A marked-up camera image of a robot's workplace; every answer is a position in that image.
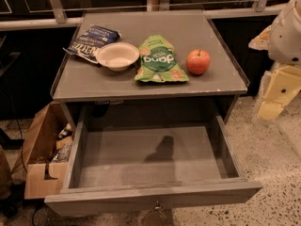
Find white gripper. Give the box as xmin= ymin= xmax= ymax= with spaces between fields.
xmin=258 ymin=66 xmax=301 ymax=121

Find red apple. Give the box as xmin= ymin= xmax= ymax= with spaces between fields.
xmin=186 ymin=49 xmax=211 ymax=75

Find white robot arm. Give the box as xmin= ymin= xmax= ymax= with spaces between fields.
xmin=248 ymin=0 xmax=301 ymax=121

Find grey open top drawer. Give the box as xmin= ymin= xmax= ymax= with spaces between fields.
xmin=45 ymin=106 xmax=262 ymax=217

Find green snack bag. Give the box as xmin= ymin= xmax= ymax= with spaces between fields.
xmin=135 ymin=35 xmax=189 ymax=83

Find grey cabinet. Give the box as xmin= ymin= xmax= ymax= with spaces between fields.
xmin=52 ymin=10 xmax=247 ymax=130

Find white paper bowl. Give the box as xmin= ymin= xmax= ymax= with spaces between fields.
xmin=96 ymin=42 xmax=139 ymax=72

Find blue chip bag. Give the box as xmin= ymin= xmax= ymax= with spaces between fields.
xmin=65 ymin=25 xmax=120 ymax=64

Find wooden box with snacks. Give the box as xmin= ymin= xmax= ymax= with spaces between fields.
xmin=11 ymin=103 xmax=68 ymax=200

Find metal railing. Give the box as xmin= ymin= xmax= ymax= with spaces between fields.
xmin=0 ymin=0 xmax=289 ymax=31

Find drawer tag handle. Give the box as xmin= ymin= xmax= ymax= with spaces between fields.
xmin=141 ymin=202 xmax=167 ymax=226

